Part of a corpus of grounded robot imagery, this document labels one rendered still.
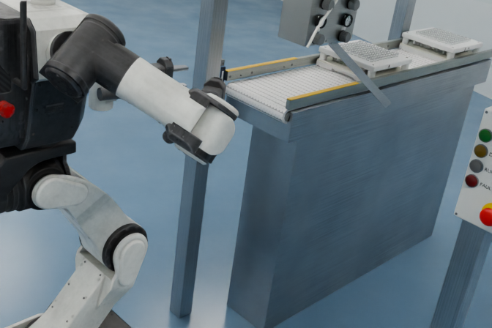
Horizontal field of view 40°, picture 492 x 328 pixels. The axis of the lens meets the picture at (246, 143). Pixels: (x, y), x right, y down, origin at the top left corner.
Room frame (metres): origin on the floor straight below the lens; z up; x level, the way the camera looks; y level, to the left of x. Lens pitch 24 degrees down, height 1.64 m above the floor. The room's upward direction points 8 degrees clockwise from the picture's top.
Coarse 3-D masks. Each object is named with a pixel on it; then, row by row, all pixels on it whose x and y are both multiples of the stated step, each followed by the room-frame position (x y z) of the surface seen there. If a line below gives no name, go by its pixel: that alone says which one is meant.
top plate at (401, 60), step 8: (360, 40) 2.53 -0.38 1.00; (320, 48) 2.36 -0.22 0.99; (328, 48) 2.35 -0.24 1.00; (384, 48) 2.46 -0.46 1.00; (336, 56) 2.31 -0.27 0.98; (352, 56) 2.29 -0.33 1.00; (400, 56) 2.38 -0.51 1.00; (360, 64) 2.24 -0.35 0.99; (368, 64) 2.22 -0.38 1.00; (376, 64) 2.23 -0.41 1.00; (384, 64) 2.25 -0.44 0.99; (392, 64) 2.28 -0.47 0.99; (400, 64) 2.32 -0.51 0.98
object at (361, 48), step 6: (348, 48) 2.36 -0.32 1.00; (354, 48) 2.36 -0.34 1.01; (360, 48) 2.38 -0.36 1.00; (366, 48) 2.39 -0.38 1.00; (372, 48) 2.40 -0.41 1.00; (378, 48) 2.42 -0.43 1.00; (366, 54) 2.32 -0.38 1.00; (372, 54) 2.32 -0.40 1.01; (378, 54) 2.33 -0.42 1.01; (384, 54) 2.34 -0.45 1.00
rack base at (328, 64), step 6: (318, 60) 2.36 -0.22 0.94; (324, 60) 2.35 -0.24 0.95; (330, 60) 2.36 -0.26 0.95; (324, 66) 2.34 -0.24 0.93; (330, 66) 2.32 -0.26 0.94; (336, 66) 2.30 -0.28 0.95; (342, 66) 2.31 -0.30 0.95; (342, 72) 2.30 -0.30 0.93; (348, 72) 2.26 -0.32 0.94; (378, 72) 2.29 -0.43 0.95; (384, 72) 2.30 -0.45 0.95; (390, 72) 2.31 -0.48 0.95; (354, 78) 2.24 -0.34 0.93
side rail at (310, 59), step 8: (392, 40) 2.74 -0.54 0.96; (400, 40) 2.78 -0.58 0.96; (304, 56) 2.33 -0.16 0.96; (312, 56) 2.35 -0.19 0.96; (272, 64) 2.19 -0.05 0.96; (280, 64) 2.22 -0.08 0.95; (288, 64) 2.26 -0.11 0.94; (296, 64) 2.29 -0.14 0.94; (304, 64) 2.32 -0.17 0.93; (232, 72) 2.05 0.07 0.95; (240, 72) 2.08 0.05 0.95; (248, 72) 2.11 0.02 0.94; (256, 72) 2.14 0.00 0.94; (264, 72) 2.17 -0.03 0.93
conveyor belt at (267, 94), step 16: (416, 64) 2.56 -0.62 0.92; (464, 64) 2.69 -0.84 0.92; (240, 80) 2.08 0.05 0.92; (256, 80) 2.10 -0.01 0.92; (272, 80) 2.12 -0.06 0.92; (288, 80) 2.15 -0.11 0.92; (304, 80) 2.17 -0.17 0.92; (320, 80) 2.20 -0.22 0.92; (336, 80) 2.22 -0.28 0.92; (352, 80) 2.25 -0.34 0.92; (240, 96) 1.99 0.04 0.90; (256, 96) 1.96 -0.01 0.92; (272, 96) 1.97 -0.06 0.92; (288, 96) 1.99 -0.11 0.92; (272, 112) 1.89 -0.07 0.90
